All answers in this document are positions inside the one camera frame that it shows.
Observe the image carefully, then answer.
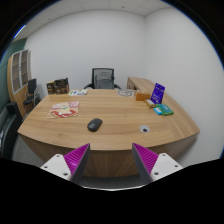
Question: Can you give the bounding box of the tall dark brown box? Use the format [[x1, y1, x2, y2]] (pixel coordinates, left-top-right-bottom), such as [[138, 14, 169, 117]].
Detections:
[[46, 80, 56, 96]]

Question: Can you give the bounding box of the round patterned disc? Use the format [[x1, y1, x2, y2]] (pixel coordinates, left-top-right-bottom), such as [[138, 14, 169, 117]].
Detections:
[[117, 89, 136, 98]]

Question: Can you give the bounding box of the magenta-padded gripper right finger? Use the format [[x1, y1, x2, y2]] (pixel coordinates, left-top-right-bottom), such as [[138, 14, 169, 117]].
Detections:
[[131, 142, 184, 185]]

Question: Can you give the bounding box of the wide brown cardboard box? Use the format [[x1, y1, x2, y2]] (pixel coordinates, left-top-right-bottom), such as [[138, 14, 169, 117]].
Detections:
[[54, 83, 70, 95]]

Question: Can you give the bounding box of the wooden shelf unit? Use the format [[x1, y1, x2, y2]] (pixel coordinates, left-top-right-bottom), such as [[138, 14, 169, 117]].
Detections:
[[6, 49, 34, 118]]

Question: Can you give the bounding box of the black box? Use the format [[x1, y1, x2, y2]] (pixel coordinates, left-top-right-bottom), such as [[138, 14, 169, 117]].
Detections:
[[54, 77, 69, 87]]

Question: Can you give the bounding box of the white printed leaflet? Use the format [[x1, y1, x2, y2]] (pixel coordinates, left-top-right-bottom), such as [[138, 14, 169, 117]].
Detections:
[[68, 88, 89, 97]]

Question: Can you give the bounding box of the grey desk cable grommet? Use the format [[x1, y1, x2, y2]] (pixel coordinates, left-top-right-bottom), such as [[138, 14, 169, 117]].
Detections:
[[139, 124, 151, 134]]

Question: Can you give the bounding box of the green small box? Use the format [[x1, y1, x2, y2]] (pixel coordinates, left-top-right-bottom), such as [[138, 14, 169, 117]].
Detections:
[[157, 103, 175, 117]]

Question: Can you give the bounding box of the black computer mouse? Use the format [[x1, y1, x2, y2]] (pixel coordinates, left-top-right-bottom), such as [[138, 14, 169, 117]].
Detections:
[[87, 117, 104, 133]]

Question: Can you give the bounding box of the orange-brown small box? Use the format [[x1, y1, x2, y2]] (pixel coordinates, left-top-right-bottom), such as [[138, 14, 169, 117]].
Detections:
[[134, 91, 152, 102]]

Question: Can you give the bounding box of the purple standing sign card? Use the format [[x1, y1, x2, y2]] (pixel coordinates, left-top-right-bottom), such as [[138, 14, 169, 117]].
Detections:
[[149, 82, 166, 105]]

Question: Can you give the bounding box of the small black visitor chair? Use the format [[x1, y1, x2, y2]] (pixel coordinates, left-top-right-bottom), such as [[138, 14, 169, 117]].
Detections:
[[23, 78, 42, 108]]

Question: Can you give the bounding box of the flat yellow box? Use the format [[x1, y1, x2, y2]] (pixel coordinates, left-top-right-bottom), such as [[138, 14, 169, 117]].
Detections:
[[144, 98, 158, 109]]

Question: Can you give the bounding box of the grey mesh office chair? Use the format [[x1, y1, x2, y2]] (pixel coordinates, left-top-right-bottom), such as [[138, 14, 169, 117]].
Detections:
[[83, 67, 122, 90]]

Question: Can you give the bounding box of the cartoon print mouse pad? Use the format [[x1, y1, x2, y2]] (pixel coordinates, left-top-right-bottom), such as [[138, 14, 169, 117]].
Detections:
[[46, 101, 80, 120]]

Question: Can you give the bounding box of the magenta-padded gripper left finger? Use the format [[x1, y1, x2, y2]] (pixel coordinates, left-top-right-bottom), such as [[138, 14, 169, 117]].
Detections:
[[40, 143, 91, 185]]

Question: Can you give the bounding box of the wooden side desk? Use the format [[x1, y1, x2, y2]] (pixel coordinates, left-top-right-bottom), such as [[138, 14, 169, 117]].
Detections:
[[126, 76, 158, 94]]

